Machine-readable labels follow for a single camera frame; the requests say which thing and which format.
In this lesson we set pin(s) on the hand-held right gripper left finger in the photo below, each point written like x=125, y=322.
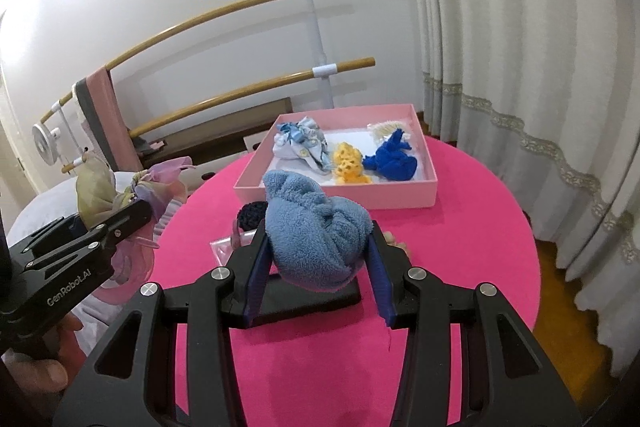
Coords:
x=257, y=277

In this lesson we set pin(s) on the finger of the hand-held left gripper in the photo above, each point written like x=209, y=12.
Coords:
x=55, y=234
x=125, y=222

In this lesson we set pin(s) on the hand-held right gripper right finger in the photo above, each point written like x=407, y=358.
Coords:
x=382, y=287

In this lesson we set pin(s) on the pastel organza scrunchie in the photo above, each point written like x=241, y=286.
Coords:
x=95, y=192

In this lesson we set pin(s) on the clear plastic bag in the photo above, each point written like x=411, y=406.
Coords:
x=225, y=249

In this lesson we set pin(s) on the black crochet scrunchie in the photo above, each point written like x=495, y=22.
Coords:
x=250, y=214

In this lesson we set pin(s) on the light blue towel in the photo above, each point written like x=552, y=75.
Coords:
x=310, y=232

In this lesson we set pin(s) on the pink shallow box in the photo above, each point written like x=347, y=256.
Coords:
x=350, y=199

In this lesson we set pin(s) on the royal blue cloth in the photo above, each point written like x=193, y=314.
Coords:
x=392, y=162

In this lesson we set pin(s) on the yellow crochet scrunchie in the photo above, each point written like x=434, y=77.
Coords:
x=347, y=162

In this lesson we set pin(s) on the blue white printed scrunchie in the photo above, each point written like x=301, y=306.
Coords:
x=305, y=142

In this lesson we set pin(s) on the person's left hand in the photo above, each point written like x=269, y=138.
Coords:
x=40, y=374

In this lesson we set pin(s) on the grey bed blanket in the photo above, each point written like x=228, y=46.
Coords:
x=35, y=217

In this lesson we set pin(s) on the small white fan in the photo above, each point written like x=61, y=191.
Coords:
x=44, y=144

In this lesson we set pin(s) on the pink and grey towel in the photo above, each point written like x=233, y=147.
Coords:
x=107, y=117

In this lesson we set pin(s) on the pink round tablecloth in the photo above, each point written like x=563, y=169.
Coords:
x=475, y=232

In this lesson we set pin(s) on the narrow white drawer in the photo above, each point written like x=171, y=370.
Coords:
x=252, y=142

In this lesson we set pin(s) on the dark wooden storage bench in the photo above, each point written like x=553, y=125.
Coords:
x=225, y=127

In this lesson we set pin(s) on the white pleated curtain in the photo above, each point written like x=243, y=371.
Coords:
x=525, y=32

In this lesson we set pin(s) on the white barre stand post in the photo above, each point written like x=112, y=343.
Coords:
x=67, y=132
x=320, y=42

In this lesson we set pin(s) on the short wooden barre rail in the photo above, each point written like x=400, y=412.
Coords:
x=355, y=65

